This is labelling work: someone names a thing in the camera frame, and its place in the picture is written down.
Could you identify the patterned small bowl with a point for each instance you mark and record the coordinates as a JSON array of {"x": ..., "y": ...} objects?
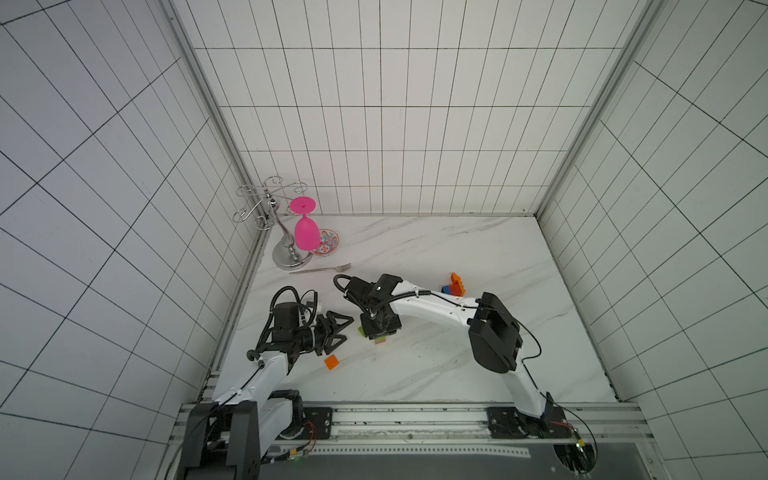
[{"x": 330, "y": 242}]

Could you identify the pink plastic wine glass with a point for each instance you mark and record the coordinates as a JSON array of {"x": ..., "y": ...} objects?
[{"x": 306, "y": 233}]

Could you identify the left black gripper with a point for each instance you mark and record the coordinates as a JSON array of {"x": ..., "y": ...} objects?
[{"x": 331, "y": 331}]

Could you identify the aluminium mounting rail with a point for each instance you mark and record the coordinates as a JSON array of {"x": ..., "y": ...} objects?
[{"x": 365, "y": 428}]

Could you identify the silver fork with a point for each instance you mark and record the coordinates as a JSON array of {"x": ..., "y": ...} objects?
[{"x": 338, "y": 269}]

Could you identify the orange lego brick front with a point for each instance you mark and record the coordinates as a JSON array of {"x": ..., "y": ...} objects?
[{"x": 331, "y": 362}]

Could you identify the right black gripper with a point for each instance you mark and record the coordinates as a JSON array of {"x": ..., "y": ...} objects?
[{"x": 379, "y": 324}]

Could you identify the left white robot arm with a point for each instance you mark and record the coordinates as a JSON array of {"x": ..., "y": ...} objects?
[{"x": 255, "y": 422}]

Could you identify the orange lego brick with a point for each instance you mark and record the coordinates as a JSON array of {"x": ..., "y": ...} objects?
[
  {"x": 331, "y": 362},
  {"x": 456, "y": 280}
]

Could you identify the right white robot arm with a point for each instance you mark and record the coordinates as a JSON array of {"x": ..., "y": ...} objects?
[{"x": 493, "y": 332}]

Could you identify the silver wire glass rack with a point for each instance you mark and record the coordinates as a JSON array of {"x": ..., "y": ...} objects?
[{"x": 264, "y": 203}]

